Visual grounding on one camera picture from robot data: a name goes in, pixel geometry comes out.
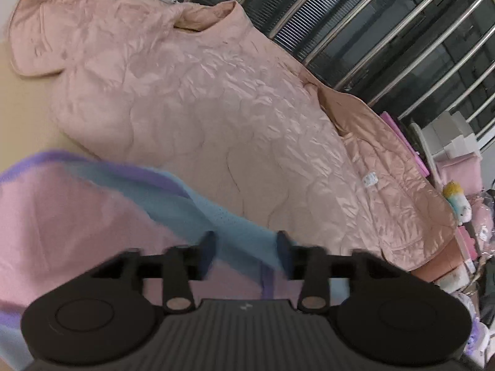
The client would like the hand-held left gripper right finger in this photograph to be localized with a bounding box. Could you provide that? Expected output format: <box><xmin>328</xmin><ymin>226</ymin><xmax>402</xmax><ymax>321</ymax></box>
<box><xmin>275</xmin><ymin>231</ymin><xmax>392</xmax><ymax>314</ymax></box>

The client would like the pile of plastic wrapped packages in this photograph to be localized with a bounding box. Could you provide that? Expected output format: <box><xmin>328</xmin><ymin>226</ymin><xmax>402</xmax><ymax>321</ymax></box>
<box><xmin>435</xmin><ymin>187</ymin><xmax>495</xmax><ymax>371</ymax></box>

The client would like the pink pillow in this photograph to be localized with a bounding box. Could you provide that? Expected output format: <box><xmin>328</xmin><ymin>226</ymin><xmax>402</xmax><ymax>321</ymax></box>
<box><xmin>437</xmin><ymin>152</ymin><xmax>484</xmax><ymax>198</ymax></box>

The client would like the magenta flat folder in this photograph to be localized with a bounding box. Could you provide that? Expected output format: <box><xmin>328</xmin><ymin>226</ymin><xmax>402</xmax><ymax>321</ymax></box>
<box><xmin>379</xmin><ymin>111</ymin><xmax>431</xmax><ymax>178</ymax></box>

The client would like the yellow white plush toy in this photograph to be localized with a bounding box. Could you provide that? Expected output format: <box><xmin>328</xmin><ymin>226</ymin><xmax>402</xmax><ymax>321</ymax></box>
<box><xmin>442</xmin><ymin>181</ymin><xmax>473</xmax><ymax>225</ymax></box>

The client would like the pink quilted jacket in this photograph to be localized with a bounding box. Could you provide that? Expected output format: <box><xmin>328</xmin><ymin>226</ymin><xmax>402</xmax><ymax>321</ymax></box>
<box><xmin>8</xmin><ymin>0</ymin><xmax>470</xmax><ymax>284</ymax></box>

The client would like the stack of white boxes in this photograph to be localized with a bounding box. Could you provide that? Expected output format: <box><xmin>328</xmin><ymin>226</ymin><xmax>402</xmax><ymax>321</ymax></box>
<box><xmin>410</xmin><ymin>110</ymin><xmax>484</xmax><ymax>165</ymax></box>

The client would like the metal window grille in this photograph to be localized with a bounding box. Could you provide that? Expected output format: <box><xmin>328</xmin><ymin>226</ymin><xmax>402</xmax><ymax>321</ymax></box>
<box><xmin>174</xmin><ymin>0</ymin><xmax>495</xmax><ymax>151</ymax></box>

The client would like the pastel pink blue purple cloth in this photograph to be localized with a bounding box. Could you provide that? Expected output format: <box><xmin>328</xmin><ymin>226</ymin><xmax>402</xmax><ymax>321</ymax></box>
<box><xmin>0</xmin><ymin>149</ymin><xmax>349</xmax><ymax>371</ymax></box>

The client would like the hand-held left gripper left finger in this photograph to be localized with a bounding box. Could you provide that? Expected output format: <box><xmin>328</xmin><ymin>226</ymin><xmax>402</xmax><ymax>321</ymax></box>
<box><xmin>91</xmin><ymin>231</ymin><xmax>217</xmax><ymax>314</ymax></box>

